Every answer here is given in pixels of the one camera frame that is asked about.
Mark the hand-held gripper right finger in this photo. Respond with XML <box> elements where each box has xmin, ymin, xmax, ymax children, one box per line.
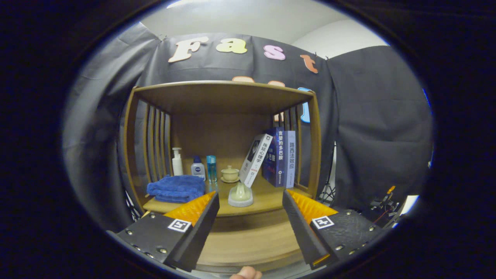
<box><xmin>282</xmin><ymin>189</ymin><xmax>388</xmax><ymax>270</ymax></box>

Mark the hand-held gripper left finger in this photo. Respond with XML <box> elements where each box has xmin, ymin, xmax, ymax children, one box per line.
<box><xmin>107</xmin><ymin>191</ymin><xmax>220</xmax><ymax>272</ymax></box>

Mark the cream scrubbing brush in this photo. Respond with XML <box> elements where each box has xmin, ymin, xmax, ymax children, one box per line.
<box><xmin>228</xmin><ymin>182</ymin><xmax>254</xmax><ymax>207</ymax></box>

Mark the wooden countertop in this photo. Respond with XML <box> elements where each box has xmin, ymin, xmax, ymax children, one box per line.
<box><xmin>143</xmin><ymin>176</ymin><xmax>312</xmax><ymax>217</ymax></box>

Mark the wooden cabinet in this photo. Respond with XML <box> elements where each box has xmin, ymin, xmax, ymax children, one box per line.
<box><xmin>118</xmin><ymin>80</ymin><xmax>323</xmax><ymax>272</ymax></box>

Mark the black tripod stand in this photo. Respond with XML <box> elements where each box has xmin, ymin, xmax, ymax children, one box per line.
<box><xmin>124</xmin><ymin>190</ymin><xmax>142</xmax><ymax>221</ymax></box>
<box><xmin>320</xmin><ymin>141</ymin><xmax>338</xmax><ymax>206</ymax></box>

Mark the blue folded towel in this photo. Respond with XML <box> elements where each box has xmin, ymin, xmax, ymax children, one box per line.
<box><xmin>146</xmin><ymin>175</ymin><xmax>206</xmax><ymax>203</ymax></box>

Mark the white bottle blue cap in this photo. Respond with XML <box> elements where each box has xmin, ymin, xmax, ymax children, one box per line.
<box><xmin>191</xmin><ymin>156</ymin><xmax>206</xmax><ymax>181</ymax></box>

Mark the pale green lidded teacup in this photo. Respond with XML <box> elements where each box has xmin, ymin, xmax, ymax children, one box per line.
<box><xmin>220</xmin><ymin>165</ymin><xmax>240</xmax><ymax>183</ymax></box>

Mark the clear blue bottle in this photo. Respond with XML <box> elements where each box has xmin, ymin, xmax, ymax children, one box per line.
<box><xmin>206</xmin><ymin>155</ymin><xmax>218</xmax><ymax>183</ymax></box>

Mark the light blue book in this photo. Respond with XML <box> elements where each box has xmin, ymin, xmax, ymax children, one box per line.
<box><xmin>285</xmin><ymin>130</ymin><xmax>296</xmax><ymax>189</ymax></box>

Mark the white pump bottle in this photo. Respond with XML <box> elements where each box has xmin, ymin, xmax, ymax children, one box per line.
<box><xmin>172</xmin><ymin>147</ymin><xmax>184</xmax><ymax>177</ymax></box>

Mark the dark blue book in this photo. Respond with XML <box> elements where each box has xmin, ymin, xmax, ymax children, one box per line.
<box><xmin>262</xmin><ymin>127</ymin><xmax>286</xmax><ymax>188</ymax></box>

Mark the black device with orange part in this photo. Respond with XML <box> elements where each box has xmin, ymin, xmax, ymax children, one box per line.
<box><xmin>368</xmin><ymin>185</ymin><xmax>400</xmax><ymax>225</ymax></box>

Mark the white book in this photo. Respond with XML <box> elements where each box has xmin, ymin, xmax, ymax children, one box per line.
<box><xmin>239</xmin><ymin>134</ymin><xmax>273</xmax><ymax>188</ymax></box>

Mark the black backdrop cloth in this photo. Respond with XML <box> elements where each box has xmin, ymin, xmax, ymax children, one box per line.
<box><xmin>62</xmin><ymin>23</ymin><xmax>434</xmax><ymax>233</ymax></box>

